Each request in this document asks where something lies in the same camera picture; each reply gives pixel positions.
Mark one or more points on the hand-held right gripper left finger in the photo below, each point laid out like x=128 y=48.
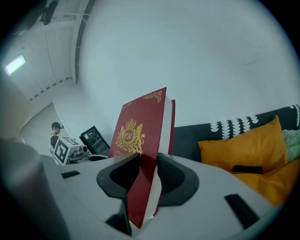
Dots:
x=89 y=187

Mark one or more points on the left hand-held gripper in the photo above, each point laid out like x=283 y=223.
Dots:
x=61 y=150

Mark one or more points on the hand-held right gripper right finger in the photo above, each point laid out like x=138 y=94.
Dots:
x=206 y=199

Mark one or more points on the red book with gold crest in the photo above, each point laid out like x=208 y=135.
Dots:
x=138 y=122

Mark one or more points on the black glass cabinet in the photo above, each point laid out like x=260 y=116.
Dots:
x=96 y=143

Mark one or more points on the black remote control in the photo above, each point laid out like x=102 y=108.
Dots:
x=246 y=169

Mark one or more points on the black white striped blanket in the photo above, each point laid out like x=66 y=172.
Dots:
x=187 y=140

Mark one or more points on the small orange cushion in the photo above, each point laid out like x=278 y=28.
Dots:
x=246 y=147

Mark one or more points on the large orange cushion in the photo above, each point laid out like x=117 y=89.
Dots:
x=276 y=185

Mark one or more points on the green knitted blanket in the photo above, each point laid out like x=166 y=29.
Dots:
x=293 y=145

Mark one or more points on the ceiling light panel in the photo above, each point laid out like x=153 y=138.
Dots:
x=15 y=65

